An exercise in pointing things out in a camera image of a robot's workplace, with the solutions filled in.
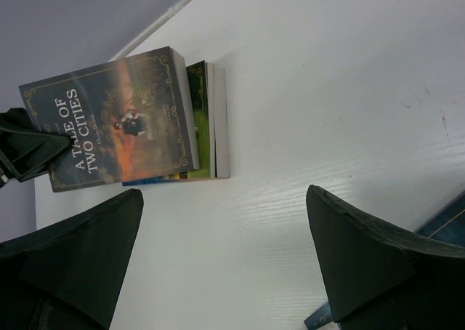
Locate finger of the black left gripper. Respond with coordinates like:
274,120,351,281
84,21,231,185
1,108,71,182

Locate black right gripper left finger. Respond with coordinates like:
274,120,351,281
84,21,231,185
1,189,144,329

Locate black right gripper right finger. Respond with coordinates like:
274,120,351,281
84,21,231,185
306,185,464,329

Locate A Tale of Two Cities book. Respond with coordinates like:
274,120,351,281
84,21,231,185
19,47,199,193

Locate Jane Eyre blue book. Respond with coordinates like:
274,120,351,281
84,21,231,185
123,62,230,187

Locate Animal Farm book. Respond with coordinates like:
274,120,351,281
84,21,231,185
160,61,216,182

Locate Little Women book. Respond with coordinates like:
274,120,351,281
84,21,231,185
304,192,464,329

